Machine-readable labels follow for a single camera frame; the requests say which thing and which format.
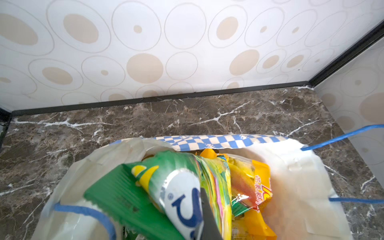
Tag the green snack pack in bag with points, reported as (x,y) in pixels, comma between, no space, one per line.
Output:
(117,195)

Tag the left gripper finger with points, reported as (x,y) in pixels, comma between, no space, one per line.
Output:
(206,227)

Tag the green spring tea candy bag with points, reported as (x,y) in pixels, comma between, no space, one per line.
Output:
(175,181)

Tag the blue checkered paper bag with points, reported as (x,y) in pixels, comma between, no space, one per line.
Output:
(304,205)

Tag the yellow orange snack bag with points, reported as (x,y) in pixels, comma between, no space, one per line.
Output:
(239,189)

